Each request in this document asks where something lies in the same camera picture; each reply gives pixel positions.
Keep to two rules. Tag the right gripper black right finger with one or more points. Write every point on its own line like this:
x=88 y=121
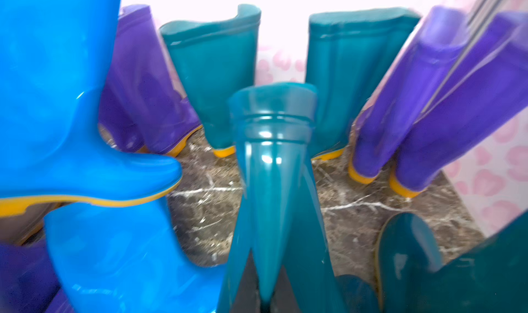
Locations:
x=284 y=300

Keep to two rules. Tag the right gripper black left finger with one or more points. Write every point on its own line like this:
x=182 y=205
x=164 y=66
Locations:
x=247 y=297

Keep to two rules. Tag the large purple boot back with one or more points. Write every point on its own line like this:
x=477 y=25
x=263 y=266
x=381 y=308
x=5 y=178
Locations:
x=140 y=79

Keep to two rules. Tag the teal rain boot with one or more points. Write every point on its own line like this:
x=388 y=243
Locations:
x=349 y=53
x=279 y=225

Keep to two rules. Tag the large purple boot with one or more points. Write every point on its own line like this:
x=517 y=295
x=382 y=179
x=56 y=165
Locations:
x=140 y=79
x=113 y=117

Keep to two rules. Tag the large teal boot yellow sole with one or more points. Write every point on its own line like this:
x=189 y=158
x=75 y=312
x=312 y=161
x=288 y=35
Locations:
x=412 y=277

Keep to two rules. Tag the large purple boot front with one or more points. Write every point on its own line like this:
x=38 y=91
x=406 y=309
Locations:
x=113 y=117

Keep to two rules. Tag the blue rain boot yellow sole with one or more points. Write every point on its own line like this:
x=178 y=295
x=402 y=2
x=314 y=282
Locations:
x=55 y=57

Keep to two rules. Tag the right aluminium frame post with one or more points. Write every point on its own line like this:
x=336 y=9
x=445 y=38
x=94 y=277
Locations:
x=479 y=17

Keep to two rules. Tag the purple rain boot small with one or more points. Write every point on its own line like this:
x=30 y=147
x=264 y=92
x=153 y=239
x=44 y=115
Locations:
x=486 y=90
x=418 y=74

